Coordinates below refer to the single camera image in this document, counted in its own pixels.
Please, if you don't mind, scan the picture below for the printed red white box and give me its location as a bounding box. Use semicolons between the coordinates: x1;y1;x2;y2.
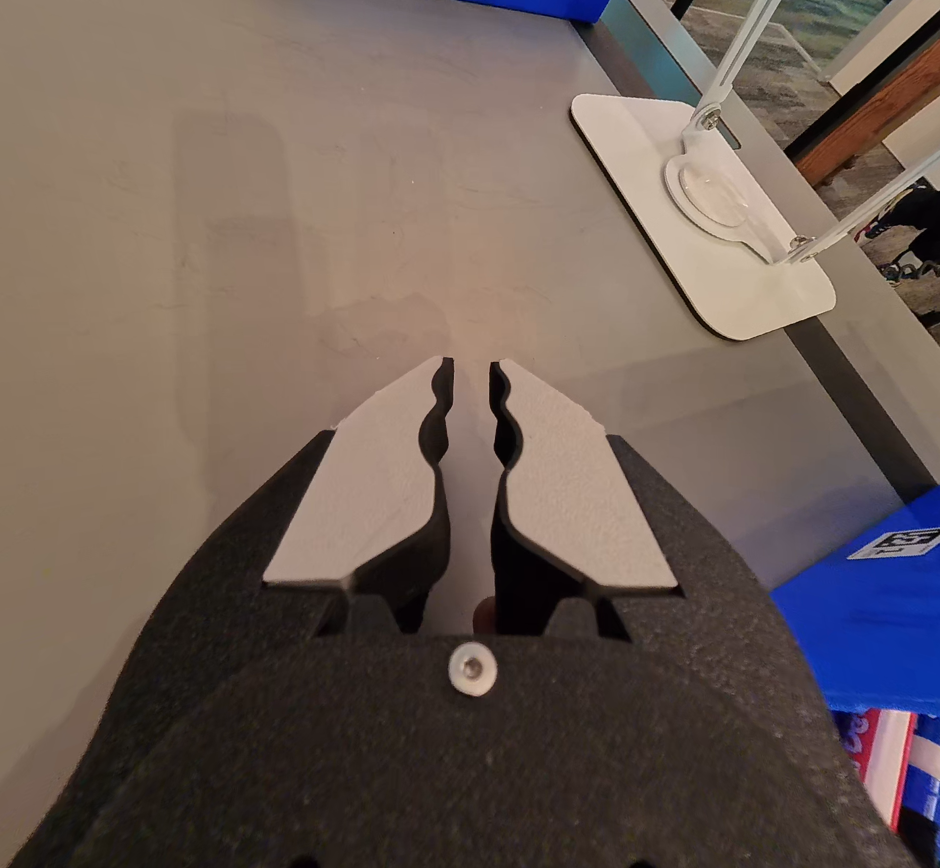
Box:
830;706;940;840

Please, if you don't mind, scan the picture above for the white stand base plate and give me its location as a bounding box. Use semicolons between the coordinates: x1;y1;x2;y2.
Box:
569;93;838;342

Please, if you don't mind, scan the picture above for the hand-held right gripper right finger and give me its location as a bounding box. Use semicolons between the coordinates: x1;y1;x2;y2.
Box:
488;359;680;634

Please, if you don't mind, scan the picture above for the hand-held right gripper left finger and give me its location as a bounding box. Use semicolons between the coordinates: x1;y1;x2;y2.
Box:
263;356;455;634

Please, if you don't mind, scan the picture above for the clear plastic suction mount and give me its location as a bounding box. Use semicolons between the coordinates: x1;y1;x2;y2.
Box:
664;152;794;263

